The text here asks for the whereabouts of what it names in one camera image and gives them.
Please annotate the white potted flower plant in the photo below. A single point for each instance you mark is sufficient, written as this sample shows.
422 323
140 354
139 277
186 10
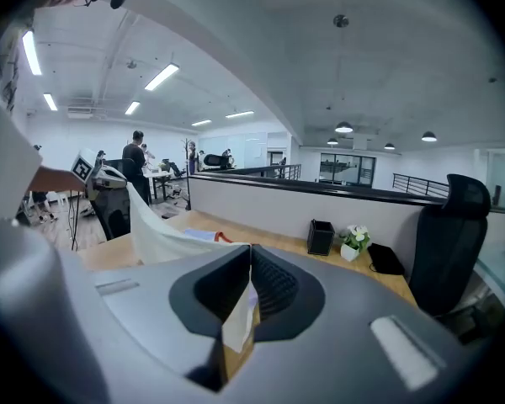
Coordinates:
355 240

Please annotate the round ceiling fixture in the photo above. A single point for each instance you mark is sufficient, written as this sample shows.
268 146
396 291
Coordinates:
341 20

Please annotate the ceiling tube lights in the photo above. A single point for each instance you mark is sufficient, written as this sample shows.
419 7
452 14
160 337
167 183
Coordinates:
162 76

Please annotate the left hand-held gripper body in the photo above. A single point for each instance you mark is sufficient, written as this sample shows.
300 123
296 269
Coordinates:
84 168

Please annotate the black pendant lamp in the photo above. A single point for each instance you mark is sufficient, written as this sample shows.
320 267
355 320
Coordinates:
429 136
332 141
343 127
389 146

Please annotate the black mesh office chair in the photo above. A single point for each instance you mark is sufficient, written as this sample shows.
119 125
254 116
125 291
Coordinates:
111 221

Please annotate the black flat pouch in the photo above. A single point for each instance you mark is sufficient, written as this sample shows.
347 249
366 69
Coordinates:
385 260

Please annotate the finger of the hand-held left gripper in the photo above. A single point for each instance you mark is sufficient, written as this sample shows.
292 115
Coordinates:
118 175

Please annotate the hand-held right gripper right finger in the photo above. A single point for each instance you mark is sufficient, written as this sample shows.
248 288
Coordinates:
345 309

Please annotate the black railing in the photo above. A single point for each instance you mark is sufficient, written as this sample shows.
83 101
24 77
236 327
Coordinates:
421 185

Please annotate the black pen holder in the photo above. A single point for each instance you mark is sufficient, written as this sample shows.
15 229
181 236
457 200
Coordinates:
320 238

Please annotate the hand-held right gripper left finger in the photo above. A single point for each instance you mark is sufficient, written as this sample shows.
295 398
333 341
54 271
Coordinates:
151 305

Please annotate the black high-back office chair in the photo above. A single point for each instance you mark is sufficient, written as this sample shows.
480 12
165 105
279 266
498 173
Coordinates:
446 246

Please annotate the light blue desk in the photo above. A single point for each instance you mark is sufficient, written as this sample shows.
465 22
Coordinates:
496 267

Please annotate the grey desk partition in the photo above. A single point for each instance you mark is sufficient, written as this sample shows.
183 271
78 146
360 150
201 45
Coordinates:
278 213

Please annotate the white t-shirt with lavender sleeves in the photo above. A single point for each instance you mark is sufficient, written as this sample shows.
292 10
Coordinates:
164 234

